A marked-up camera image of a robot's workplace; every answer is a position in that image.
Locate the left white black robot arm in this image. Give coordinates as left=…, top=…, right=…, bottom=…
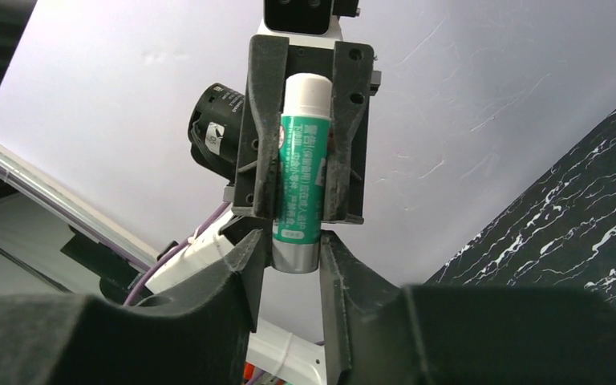
left=140, top=35, right=376, bottom=384

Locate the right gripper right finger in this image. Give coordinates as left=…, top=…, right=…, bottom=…
left=319, top=231, right=616, bottom=384

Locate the aluminium frame rail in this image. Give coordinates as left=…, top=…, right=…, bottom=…
left=0, top=144, right=157, bottom=270

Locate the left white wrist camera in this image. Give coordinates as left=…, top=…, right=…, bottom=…
left=257, top=0, right=360, bottom=50

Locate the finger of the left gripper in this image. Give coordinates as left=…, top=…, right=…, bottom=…
left=247, top=34, right=289, bottom=219
left=323, top=42, right=374, bottom=222

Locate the green white glue stick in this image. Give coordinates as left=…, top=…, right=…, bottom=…
left=272, top=73, right=332, bottom=274

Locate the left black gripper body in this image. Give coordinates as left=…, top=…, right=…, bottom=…
left=233, top=34, right=376, bottom=225

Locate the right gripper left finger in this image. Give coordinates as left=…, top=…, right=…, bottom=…
left=0, top=230, right=265, bottom=384

